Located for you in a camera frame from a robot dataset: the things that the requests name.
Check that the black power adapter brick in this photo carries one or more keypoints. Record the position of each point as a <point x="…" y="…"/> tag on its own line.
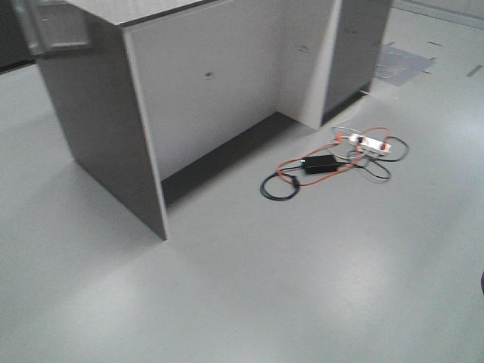
<point x="319" y="164"/>

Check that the grey kitchen island cabinet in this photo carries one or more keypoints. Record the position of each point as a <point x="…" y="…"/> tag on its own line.
<point x="142" y="89"/>

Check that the white power strip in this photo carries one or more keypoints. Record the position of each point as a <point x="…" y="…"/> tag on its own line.
<point x="370" y="144"/>

